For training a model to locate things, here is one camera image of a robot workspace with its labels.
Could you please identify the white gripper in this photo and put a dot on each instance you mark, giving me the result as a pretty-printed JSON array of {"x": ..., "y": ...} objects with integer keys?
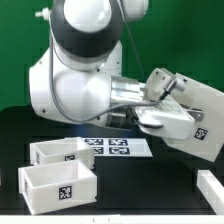
[{"x": 167, "y": 120}]

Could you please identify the white drawer tray front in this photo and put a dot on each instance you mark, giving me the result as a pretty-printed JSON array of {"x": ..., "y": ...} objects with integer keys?
[{"x": 57, "y": 186}]

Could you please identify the white drawer tray rear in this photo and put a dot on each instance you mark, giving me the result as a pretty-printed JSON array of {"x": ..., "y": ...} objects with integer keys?
[{"x": 66, "y": 149}]

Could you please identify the white drawer cabinet box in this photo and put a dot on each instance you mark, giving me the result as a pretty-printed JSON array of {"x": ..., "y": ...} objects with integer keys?
[{"x": 208, "y": 134}]

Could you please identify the white fiducial marker sheet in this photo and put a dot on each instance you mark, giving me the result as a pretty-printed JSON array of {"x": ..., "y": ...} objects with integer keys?
[{"x": 119, "y": 147}]

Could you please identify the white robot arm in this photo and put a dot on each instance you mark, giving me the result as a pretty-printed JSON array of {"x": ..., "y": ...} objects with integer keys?
[{"x": 78, "y": 81}]

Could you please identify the white drawer tray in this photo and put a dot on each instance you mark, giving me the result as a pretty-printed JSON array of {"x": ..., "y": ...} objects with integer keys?
[
  {"x": 57, "y": 186},
  {"x": 66, "y": 149}
]

